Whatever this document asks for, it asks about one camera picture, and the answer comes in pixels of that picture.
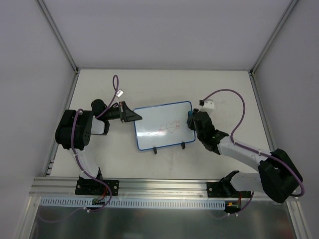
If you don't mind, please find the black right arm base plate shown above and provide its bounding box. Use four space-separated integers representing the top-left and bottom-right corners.
206 182 252 198

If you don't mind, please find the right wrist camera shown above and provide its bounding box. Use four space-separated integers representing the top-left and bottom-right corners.
199 99 215 116

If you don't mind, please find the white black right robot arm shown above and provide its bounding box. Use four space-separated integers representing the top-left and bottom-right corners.
187 109 305 203

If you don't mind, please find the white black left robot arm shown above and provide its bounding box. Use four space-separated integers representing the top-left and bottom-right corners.
55 99 143 196

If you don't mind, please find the aluminium front rail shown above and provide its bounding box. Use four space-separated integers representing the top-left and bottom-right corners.
29 176 218 200

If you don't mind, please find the blue framed whiteboard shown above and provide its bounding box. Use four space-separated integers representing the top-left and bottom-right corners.
133 101 196 151

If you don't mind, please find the left aluminium frame post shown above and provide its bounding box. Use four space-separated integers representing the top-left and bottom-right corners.
35 0 79 74

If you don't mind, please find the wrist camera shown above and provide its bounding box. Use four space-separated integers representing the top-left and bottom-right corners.
116 89 124 98
199 99 215 116

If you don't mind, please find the aluminium frame post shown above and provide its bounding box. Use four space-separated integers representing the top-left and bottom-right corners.
35 0 79 74
250 0 299 76

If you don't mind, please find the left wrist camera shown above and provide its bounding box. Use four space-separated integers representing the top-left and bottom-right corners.
116 89 124 98

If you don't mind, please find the right aluminium frame post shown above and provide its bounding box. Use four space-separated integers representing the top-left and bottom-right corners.
250 0 299 76

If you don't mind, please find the slotted white cable duct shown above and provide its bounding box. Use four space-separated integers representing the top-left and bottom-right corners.
39 197 226 211

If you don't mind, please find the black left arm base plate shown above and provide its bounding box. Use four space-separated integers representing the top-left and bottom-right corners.
75 177 120 196

